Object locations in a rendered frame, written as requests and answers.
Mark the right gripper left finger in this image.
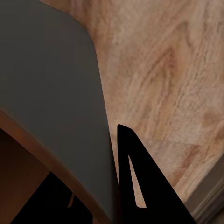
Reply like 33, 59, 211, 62
10, 171, 93, 224

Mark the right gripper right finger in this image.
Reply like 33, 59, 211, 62
117, 124, 196, 224

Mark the trash can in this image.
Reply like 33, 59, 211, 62
0, 0, 122, 224

